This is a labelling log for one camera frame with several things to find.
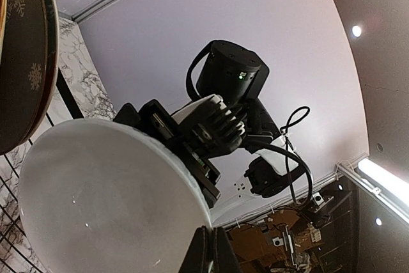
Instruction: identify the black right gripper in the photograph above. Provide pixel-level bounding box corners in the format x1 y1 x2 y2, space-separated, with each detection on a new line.
113 99 245 208

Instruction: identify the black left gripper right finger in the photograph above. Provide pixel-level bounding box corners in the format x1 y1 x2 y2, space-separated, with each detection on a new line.
213 228 242 273

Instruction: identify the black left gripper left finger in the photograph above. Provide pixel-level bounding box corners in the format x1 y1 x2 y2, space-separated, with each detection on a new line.
180 226 209 273

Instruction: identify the large white bowl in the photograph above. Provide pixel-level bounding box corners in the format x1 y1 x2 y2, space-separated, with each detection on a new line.
17 118 212 273

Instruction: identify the black wire dish rack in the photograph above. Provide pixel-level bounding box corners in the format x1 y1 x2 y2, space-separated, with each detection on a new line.
1 74 82 272

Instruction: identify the grey reindeer plate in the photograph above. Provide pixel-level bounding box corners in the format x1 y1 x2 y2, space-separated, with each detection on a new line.
1 0 48 154

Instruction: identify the red and teal plate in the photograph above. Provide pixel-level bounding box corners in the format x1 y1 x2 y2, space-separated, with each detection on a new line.
20 0 59 144

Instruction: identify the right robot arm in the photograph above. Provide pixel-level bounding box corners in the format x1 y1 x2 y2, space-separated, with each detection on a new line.
114 40 313 207

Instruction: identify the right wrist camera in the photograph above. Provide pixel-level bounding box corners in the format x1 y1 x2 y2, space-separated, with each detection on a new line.
171 94 245 141

